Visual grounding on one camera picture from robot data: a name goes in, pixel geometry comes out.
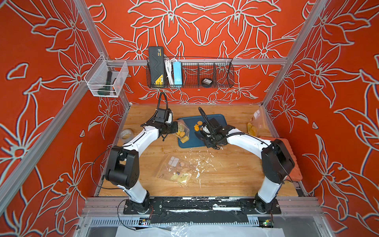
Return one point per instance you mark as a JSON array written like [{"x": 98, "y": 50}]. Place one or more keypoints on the clear zip bag white labels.
[{"x": 175, "y": 170}]

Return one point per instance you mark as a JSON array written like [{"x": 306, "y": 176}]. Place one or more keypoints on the black mounting base rail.
[{"x": 159, "y": 205}]

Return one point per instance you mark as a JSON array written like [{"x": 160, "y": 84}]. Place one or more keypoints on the clear acrylic wall bin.
[{"x": 106, "y": 78}]

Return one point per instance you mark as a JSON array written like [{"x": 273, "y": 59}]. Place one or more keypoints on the dark green tool handle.
[{"x": 106, "y": 89}]

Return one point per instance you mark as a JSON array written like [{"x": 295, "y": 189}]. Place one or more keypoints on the clear bag yellow dog print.
[{"x": 256, "y": 125}]

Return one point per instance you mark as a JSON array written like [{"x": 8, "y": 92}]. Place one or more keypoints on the light blue box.
[{"x": 177, "y": 70}]

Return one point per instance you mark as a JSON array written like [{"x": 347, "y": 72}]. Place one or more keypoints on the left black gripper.
[{"x": 174, "y": 126}]

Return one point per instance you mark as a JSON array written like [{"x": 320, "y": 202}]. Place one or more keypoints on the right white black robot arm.
[{"x": 263, "y": 200}]

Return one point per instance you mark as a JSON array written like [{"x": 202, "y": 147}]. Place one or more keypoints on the black wire wall basket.
[{"x": 220, "y": 70}]

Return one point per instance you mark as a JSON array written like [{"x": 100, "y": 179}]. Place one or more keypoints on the orange plastic tool case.
[{"x": 278, "y": 161}]

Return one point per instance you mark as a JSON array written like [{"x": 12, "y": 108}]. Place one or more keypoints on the teal plastic tray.
[{"x": 190, "y": 122}]

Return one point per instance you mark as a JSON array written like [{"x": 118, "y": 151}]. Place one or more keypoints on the black box yellow label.
[{"x": 157, "y": 66}]

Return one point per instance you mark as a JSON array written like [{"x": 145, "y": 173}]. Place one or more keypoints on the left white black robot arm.
[{"x": 123, "y": 167}]

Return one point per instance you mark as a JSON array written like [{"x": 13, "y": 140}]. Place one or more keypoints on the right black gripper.
[{"x": 205, "y": 138}]

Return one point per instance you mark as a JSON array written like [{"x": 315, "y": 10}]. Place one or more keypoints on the yellow square cookie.
[{"x": 184, "y": 139}]

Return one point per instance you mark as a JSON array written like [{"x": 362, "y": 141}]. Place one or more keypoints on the clear tape roll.
[{"x": 126, "y": 135}]

